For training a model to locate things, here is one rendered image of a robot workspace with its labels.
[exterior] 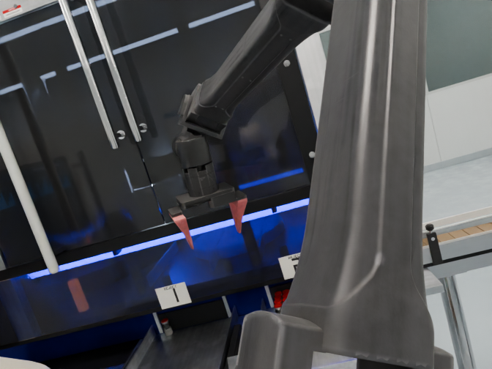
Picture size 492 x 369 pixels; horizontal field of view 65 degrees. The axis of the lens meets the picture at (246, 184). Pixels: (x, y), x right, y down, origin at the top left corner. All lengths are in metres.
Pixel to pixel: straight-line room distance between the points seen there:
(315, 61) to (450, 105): 5.08
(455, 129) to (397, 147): 5.79
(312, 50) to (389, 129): 0.74
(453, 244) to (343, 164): 0.99
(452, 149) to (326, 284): 5.85
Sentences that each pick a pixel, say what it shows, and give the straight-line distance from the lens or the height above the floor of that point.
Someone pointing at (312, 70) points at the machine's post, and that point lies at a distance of 0.94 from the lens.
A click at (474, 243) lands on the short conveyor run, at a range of 1.22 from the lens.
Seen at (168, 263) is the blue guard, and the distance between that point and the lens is 1.06.
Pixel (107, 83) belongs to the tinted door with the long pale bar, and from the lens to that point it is 1.04.
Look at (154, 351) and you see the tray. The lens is 1.18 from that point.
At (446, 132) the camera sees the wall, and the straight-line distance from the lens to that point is 5.97.
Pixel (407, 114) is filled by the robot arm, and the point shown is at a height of 1.38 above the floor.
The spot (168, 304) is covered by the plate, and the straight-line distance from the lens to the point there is 1.11.
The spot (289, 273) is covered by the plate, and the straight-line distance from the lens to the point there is 1.02.
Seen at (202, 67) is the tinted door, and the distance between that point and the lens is 0.97.
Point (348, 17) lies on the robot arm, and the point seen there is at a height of 1.45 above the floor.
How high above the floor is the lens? 1.40
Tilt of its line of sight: 9 degrees down
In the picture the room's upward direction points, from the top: 17 degrees counter-clockwise
